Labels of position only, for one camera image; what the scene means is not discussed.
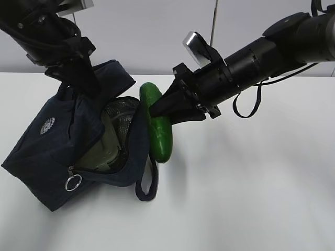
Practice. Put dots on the green cucumber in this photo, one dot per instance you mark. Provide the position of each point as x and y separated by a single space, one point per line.
160 128

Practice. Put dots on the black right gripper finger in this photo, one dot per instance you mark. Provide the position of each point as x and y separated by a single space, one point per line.
173 100
180 114

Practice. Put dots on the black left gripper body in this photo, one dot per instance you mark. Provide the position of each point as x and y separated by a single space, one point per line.
47 37

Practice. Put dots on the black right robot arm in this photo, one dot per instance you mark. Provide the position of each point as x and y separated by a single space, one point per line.
290 46

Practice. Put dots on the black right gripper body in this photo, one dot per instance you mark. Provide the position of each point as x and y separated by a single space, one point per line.
204 89

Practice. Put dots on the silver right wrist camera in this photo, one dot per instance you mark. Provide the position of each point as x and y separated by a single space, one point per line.
202 53

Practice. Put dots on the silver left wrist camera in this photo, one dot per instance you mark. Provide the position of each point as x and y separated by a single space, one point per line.
67 7

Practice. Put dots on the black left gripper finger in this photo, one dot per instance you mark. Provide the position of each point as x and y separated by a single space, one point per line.
78 73

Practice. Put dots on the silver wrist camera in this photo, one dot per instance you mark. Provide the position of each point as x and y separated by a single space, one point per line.
202 53
67 7

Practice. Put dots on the dark navy lunch bag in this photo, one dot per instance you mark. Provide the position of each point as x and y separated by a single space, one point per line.
68 125

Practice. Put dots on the green lid food container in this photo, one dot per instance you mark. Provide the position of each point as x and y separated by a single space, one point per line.
104 152

